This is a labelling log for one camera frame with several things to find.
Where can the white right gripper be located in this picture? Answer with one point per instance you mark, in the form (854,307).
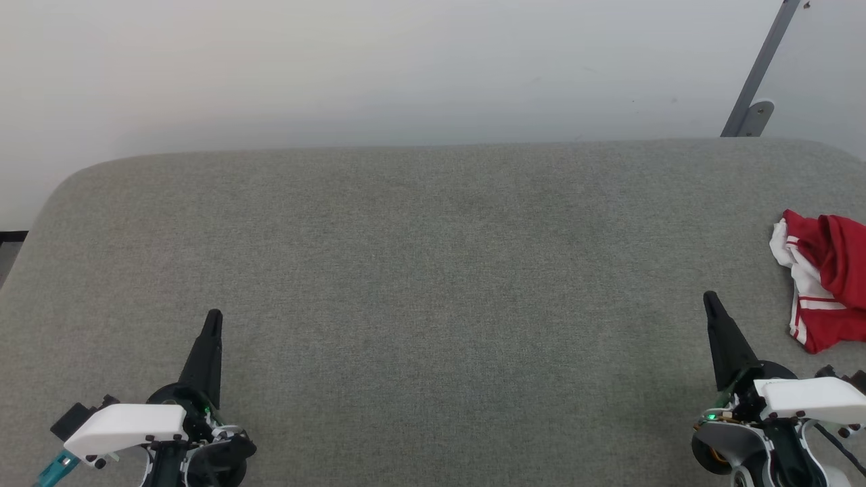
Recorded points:
(805,399)

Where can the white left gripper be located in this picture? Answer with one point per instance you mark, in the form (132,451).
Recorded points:
(128,426)

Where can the red and white jersey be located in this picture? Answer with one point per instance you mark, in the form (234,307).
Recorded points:
(829,284)

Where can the grey metal pole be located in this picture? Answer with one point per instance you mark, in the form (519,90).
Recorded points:
(768,54)

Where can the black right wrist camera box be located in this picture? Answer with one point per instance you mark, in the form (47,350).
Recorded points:
(854,380)

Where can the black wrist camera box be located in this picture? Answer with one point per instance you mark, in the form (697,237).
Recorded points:
(854,380)
(71,419)

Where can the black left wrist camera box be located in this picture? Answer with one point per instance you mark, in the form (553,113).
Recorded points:
(71,419)

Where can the grey pole foot bracket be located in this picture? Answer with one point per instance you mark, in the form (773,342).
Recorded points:
(759,116)

